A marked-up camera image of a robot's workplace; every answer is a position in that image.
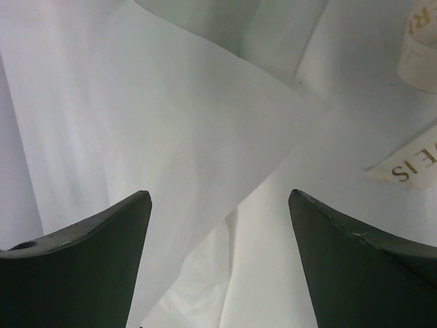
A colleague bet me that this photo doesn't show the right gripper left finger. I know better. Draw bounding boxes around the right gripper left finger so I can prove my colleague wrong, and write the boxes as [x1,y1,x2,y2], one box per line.
[1,191,152,327]

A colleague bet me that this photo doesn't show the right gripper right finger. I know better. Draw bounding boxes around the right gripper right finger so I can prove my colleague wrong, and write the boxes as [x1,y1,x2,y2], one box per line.
[288,189,436,327]

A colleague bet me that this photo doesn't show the cream printed ribbon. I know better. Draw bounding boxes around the cream printed ribbon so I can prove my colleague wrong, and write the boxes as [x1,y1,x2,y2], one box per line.
[363,1,436,190]

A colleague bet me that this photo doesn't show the pink flower bouquet white wrap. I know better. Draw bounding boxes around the pink flower bouquet white wrap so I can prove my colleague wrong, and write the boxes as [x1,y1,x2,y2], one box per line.
[1,1,436,327]

